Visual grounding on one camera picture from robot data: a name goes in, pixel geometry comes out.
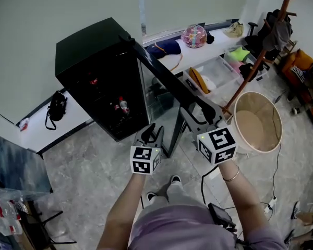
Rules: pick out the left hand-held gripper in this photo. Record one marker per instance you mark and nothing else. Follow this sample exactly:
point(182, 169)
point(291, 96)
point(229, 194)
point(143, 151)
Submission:
point(143, 160)

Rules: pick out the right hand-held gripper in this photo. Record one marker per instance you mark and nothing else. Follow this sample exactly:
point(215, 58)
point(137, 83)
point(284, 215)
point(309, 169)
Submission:
point(219, 144)

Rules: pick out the glass fridge door black frame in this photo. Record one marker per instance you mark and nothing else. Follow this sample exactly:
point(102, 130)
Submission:
point(161, 69)

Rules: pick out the person's right forearm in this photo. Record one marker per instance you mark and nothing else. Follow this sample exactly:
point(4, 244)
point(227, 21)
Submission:
point(246, 204)

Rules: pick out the person's left forearm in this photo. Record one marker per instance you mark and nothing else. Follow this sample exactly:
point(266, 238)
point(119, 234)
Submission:
point(120, 215)

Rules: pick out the black fridge cabinet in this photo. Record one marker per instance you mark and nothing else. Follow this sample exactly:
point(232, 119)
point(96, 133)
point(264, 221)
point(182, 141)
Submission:
point(94, 40)

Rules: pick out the white cloth item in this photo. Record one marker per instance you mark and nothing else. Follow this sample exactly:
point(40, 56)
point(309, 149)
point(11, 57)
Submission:
point(209, 83)

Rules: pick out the yellow cloth item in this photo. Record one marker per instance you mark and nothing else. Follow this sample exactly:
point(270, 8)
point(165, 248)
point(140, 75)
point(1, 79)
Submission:
point(198, 81)

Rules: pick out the red label drink bottle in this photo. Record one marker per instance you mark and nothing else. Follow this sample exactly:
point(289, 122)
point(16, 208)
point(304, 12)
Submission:
point(124, 107)

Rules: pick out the large clear storage box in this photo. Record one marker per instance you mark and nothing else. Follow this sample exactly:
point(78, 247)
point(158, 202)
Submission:
point(224, 72)

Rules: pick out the person's right black white shoe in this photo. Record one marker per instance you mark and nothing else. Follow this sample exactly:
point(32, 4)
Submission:
point(175, 179)

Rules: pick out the person's black white shoe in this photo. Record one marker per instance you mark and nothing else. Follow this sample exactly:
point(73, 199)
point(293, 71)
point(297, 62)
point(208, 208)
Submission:
point(150, 196)
point(175, 179)

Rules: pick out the round beige tub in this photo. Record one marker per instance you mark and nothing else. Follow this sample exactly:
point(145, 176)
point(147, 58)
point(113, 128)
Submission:
point(250, 129)

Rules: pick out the pink cloth item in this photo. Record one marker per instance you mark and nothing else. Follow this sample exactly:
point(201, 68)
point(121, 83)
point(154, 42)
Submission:
point(236, 66)

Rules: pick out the person's left black white shoe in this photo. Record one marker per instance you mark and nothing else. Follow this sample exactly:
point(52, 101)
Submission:
point(150, 196)

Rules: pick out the person's grey trousers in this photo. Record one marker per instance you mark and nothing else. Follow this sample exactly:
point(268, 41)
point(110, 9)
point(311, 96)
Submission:
point(174, 194)

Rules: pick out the black cloth item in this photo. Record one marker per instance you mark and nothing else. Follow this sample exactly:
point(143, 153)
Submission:
point(250, 72)

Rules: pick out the wooden coat rack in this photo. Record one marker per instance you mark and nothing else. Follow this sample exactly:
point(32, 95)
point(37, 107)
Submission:
point(253, 72)

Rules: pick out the neon green cloth item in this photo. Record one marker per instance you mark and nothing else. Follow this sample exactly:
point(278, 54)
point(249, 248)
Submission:
point(239, 54)

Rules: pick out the navy blue bag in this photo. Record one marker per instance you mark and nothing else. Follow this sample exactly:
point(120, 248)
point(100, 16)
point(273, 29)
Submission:
point(164, 48)

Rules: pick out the small clear storage box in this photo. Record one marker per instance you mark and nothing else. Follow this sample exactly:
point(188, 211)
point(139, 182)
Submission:
point(253, 59)

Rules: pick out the small black pouch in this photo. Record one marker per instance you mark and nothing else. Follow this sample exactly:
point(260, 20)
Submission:
point(210, 38)

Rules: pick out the pink colourful round bag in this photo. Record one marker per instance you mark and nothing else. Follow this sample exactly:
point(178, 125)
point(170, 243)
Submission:
point(194, 36)

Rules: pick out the red drink can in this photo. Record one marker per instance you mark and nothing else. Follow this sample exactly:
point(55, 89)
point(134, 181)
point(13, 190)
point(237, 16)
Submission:
point(94, 81)

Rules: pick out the beige cloth bag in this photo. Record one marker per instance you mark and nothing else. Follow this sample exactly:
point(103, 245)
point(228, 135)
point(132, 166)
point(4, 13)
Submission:
point(234, 29)

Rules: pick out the black office chair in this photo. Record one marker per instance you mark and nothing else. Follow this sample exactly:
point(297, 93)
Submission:
point(260, 40)

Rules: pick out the person's purple shirt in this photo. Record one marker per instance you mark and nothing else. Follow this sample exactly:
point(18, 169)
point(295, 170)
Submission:
point(177, 230)

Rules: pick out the black waist device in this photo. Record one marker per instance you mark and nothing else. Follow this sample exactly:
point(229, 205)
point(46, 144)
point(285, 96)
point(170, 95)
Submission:
point(220, 215)

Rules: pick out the black white striped cushion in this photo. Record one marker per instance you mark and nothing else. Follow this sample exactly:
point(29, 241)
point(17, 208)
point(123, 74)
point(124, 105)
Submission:
point(298, 74)

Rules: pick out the grey hanging garment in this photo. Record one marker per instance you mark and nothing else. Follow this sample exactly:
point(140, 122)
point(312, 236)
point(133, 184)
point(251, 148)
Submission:
point(279, 36)

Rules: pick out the orange sofa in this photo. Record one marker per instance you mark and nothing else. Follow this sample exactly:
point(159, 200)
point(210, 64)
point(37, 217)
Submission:
point(300, 61)

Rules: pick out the white power strip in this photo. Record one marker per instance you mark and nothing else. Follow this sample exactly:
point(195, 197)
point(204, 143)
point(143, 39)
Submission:
point(270, 204)

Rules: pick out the red white packet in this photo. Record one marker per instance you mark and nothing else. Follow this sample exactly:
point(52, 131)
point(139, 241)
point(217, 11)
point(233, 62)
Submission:
point(24, 124)

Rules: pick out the dark glass side table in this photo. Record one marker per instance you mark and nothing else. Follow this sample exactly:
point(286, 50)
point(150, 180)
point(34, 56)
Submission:
point(21, 163)

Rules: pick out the pack of water bottles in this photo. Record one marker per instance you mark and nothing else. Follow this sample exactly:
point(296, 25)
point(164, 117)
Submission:
point(4, 212)

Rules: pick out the black metal stool frame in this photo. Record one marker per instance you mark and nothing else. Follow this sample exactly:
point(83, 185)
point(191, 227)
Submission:
point(41, 217)

